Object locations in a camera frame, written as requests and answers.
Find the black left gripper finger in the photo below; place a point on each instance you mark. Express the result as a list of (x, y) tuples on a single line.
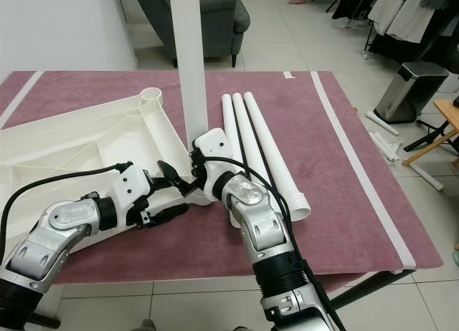
[(168, 215)]

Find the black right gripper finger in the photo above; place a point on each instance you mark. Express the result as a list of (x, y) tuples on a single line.
[(173, 175)]

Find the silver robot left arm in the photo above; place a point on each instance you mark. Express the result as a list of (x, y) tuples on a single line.
[(57, 238)]

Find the grey robot left foot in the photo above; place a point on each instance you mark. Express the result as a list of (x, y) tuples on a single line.
[(149, 325)]

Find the grey robot foot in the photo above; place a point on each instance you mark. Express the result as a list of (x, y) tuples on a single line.
[(247, 328), (149, 325)]

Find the small white tape patch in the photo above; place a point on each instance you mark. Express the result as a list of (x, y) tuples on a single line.
[(287, 74)]

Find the grey robot right foot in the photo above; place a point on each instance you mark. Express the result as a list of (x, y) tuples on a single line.
[(247, 328)]

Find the mauve cloth with white stripes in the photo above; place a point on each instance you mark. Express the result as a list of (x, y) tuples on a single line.
[(351, 202)]

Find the dark grey armchair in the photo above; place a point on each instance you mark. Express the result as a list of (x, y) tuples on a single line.
[(222, 23)]

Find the white plastic tube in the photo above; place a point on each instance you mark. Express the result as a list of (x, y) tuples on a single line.
[(386, 148), (381, 123), (425, 177)]

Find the steel pedal trash bin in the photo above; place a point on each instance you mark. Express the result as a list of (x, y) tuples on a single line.
[(409, 94)]

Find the light wooden table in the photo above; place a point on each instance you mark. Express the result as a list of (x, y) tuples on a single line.
[(448, 112)]

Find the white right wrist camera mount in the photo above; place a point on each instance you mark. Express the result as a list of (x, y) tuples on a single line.
[(211, 146)]

